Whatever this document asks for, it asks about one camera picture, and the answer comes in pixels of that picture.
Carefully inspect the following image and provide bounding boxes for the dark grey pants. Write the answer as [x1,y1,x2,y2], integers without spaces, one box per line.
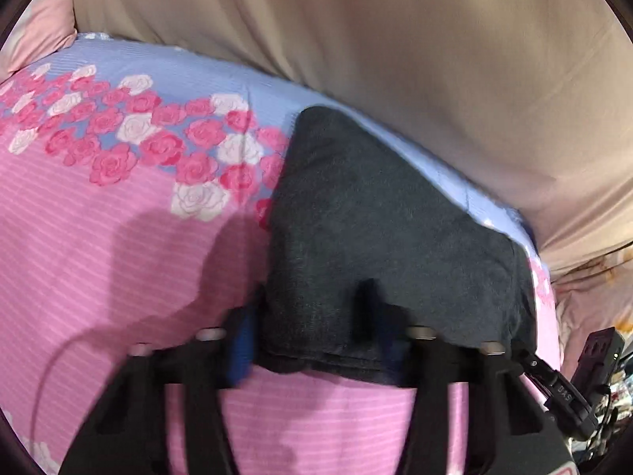
[260,105,540,388]

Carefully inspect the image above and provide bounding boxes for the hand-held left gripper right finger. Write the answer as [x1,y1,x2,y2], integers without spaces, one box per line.
[352,279,574,475]

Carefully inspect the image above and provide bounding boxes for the pink floral bed sheet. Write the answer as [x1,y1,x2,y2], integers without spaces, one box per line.
[0,32,562,475]

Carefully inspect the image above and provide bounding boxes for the beige cloth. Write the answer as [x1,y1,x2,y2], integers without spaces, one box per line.
[72,0,633,278]

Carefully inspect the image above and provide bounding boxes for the pale floral cloth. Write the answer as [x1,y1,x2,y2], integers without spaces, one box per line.
[551,252,633,372]

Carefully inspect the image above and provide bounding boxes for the pink printed pillow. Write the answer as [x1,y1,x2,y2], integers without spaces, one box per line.
[2,0,80,77]

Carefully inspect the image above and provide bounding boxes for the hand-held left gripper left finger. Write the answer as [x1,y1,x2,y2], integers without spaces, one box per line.
[58,302,260,475]

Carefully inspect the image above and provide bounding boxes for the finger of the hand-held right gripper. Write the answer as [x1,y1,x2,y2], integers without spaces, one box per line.
[515,342,582,419]

